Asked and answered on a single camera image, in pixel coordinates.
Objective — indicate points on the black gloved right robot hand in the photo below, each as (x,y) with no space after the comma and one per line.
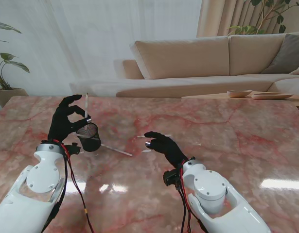
(168,148)

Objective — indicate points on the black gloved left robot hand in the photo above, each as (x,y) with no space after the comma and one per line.
(59,123)

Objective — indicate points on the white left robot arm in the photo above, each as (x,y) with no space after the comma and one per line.
(25,206)

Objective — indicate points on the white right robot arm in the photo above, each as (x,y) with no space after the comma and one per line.
(212,191)

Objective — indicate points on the black mesh brush holder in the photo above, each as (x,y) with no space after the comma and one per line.
(92,143)

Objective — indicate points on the beige plant pot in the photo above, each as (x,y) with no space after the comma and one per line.
(10,95)

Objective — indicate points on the large-leaf green houseplant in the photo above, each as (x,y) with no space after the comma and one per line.
(19,66)

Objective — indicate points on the light wooden coffee table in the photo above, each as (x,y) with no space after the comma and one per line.
(219,95)

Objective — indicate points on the light wooden bowl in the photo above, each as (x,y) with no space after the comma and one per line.
(239,93)

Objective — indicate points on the beige sectional sofa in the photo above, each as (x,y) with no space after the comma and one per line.
(183,58)

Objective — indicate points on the sheer white curtain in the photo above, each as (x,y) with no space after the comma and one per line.
(91,36)

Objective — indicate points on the shallow wooden tray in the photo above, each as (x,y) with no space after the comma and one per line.
(270,96)

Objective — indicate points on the beige pleated curtain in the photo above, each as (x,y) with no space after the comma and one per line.
(212,19)

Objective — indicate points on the cream throw pillow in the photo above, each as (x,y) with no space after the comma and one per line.
(298,71)

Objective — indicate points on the grey sofa cushion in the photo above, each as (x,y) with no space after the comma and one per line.
(287,53)

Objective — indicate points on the tall branching green plant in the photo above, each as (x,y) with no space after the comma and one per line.
(280,19)

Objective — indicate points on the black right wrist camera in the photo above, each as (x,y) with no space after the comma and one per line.
(171,177)

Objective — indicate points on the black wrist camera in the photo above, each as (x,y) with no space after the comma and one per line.
(75,149)
(171,177)

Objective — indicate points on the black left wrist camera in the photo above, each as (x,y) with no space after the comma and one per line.
(75,149)

